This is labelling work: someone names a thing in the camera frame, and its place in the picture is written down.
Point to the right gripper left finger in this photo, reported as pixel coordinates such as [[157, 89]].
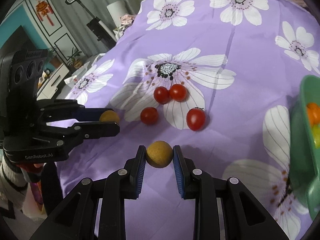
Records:
[[95, 209]]

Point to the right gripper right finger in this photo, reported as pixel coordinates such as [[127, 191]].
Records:
[[222, 205]]

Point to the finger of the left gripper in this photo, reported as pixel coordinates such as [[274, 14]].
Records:
[[85, 112], [95, 129]]

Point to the tan longan fruit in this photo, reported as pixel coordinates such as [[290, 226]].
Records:
[[110, 116], [159, 154]]

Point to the green lime fruit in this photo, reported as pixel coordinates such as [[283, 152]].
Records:
[[316, 135]]

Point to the orange mandarin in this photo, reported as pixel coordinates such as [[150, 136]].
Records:
[[313, 113]]

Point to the white tv cabinet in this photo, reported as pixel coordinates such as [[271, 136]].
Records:
[[51, 86]]

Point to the small potted plant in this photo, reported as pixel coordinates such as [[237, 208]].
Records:
[[73, 61]]

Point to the black phone stand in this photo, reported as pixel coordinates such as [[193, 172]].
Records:
[[98, 27]]

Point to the green plastic bowl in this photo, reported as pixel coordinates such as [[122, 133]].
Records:
[[304, 155]]

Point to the oval red cherry tomato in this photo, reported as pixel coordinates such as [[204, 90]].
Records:
[[195, 119]]

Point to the red chinese knot decoration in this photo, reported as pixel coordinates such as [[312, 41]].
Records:
[[43, 9]]

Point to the pink fabric bundle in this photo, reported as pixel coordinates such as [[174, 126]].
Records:
[[125, 22]]

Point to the white paper roll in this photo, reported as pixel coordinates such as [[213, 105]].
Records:
[[117, 10]]

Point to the purple floral tablecloth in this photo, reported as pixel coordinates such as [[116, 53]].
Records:
[[241, 61]]

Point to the black camera box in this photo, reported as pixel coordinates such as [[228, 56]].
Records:
[[20, 72]]

